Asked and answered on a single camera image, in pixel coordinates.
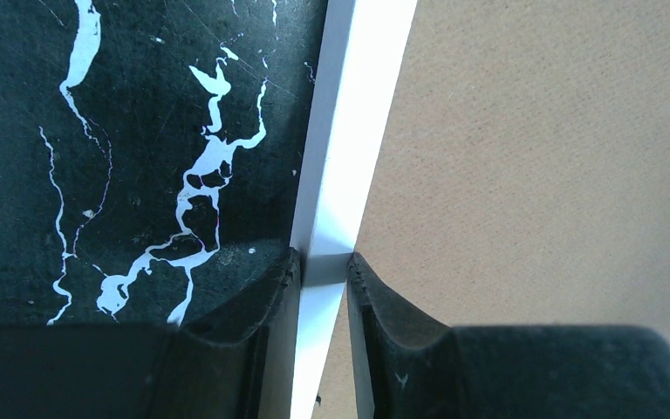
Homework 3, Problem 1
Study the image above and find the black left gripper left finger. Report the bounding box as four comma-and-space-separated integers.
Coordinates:
0, 249, 301, 418

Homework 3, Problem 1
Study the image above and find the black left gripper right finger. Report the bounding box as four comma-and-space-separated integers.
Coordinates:
346, 254, 670, 418

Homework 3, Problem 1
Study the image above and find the white picture frame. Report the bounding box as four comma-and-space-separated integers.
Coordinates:
291, 1, 670, 418

